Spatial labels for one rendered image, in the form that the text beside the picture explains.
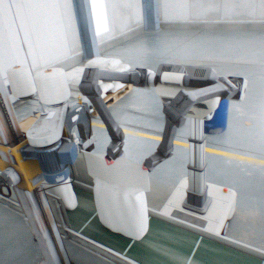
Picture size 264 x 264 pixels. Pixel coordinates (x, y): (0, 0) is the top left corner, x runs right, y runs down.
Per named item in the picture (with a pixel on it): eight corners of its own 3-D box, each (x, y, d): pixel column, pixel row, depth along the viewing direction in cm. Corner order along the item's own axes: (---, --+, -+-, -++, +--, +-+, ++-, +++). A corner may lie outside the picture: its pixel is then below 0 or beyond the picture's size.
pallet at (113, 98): (133, 88, 559) (132, 81, 551) (96, 116, 473) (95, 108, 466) (99, 84, 598) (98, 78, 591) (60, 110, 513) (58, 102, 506)
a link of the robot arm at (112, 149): (124, 131, 171) (112, 129, 175) (113, 141, 163) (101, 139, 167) (127, 147, 177) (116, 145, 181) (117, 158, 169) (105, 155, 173)
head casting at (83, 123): (94, 135, 211) (86, 98, 196) (71, 153, 194) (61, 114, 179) (65, 127, 226) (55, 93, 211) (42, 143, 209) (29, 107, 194)
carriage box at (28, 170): (68, 162, 192) (57, 121, 176) (29, 194, 169) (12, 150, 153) (44, 153, 205) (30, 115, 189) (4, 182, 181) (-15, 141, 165)
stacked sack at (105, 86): (116, 88, 505) (114, 80, 498) (93, 104, 458) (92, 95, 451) (96, 85, 526) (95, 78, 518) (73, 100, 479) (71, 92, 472)
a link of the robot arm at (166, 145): (188, 115, 123) (172, 98, 127) (179, 122, 121) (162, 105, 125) (175, 155, 161) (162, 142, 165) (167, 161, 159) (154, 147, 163)
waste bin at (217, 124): (234, 121, 409) (237, 78, 376) (223, 139, 374) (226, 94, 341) (201, 116, 434) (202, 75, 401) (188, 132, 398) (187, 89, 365)
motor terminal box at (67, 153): (79, 158, 166) (75, 141, 160) (74, 169, 158) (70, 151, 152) (66, 158, 167) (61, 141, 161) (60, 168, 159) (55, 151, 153)
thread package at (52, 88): (77, 96, 159) (70, 66, 151) (56, 109, 148) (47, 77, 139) (56, 92, 168) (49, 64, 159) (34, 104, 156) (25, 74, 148)
